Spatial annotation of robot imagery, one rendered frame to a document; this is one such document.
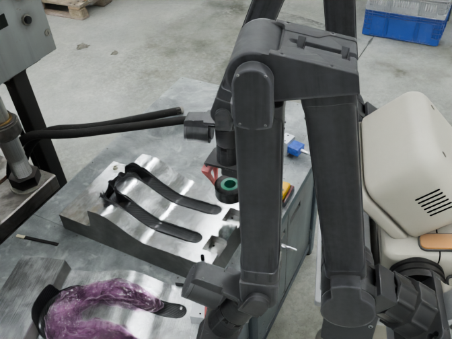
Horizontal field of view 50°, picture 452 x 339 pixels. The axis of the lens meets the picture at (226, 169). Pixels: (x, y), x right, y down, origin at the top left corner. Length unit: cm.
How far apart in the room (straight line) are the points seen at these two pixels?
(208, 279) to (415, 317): 31
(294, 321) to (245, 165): 163
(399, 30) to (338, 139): 367
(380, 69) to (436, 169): 305
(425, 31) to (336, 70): 369
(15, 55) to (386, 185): 130
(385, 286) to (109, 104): 296
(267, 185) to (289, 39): 18
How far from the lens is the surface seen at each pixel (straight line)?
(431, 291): 79
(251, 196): 60
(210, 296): 79
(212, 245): 128
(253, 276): 71
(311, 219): 216
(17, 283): 128
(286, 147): 160
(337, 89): 48
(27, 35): 175
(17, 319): 121
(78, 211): 146
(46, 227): 153
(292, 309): 218
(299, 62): 46
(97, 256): 140
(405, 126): 81
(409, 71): 380
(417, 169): 75
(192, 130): 111
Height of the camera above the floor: 184
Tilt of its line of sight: 41 degrees down
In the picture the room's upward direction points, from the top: 4 degrees counter-clockwise
